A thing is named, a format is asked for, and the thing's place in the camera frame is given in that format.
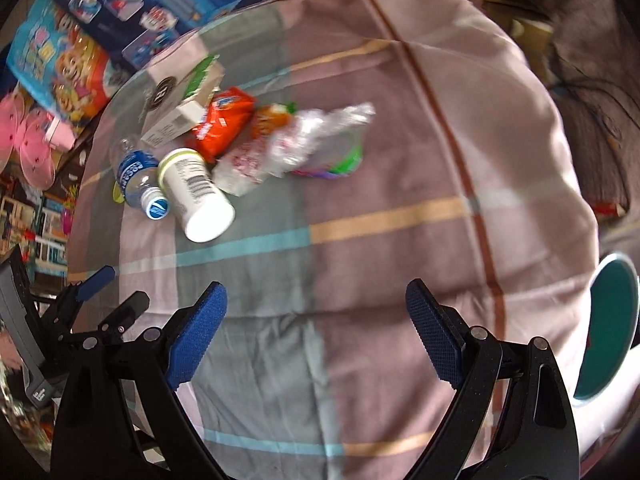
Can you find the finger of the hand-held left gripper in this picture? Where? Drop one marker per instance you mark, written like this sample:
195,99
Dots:
131,307
95,280

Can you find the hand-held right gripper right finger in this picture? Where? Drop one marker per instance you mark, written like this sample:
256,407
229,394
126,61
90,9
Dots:
435,335

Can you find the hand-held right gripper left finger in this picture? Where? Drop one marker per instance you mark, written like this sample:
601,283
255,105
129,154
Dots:
195,340

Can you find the lime green lid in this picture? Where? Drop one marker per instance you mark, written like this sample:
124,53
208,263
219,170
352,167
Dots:
117,194

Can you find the blue label water bottle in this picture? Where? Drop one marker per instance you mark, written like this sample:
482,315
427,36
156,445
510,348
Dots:
132,170

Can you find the white jar lime rim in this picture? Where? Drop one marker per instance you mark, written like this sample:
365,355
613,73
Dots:
200,195

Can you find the small white printed carton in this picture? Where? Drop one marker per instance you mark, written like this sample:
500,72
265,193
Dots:
170,125

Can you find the teal bin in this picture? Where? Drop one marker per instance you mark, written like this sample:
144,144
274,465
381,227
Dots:
607,330

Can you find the white red plastic packet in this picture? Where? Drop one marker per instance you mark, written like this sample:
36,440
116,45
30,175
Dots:
240,170

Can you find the green purple wrapper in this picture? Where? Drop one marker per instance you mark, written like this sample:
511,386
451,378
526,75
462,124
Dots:
345,162

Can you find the orange snack packet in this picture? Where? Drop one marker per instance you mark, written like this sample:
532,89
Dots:
225,120

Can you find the white box round black logo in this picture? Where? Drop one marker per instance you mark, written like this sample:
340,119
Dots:
175,67

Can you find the orange green packet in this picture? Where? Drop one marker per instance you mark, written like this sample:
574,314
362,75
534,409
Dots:
270,120

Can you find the clear plastic wrap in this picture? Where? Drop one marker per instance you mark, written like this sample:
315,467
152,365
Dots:
320,130

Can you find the pile of colourful toy packages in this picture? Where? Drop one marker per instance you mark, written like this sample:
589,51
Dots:
50,220

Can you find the plaid pink grey sheet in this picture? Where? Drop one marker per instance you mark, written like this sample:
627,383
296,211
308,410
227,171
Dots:
400,235

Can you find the small pink box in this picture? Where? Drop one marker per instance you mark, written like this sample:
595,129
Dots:
61,135

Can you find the pink butterfly wings toy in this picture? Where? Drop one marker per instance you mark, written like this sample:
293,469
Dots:
30,140

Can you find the red pencil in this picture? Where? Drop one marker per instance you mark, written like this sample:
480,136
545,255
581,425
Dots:
610,208

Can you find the cartoon puppy gift bag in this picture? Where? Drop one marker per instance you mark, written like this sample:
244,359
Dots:
65,65

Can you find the blue toy box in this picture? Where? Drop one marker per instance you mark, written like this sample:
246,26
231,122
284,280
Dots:
165,5

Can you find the grey lilac draped cloth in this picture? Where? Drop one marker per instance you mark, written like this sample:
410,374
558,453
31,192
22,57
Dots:
590,85

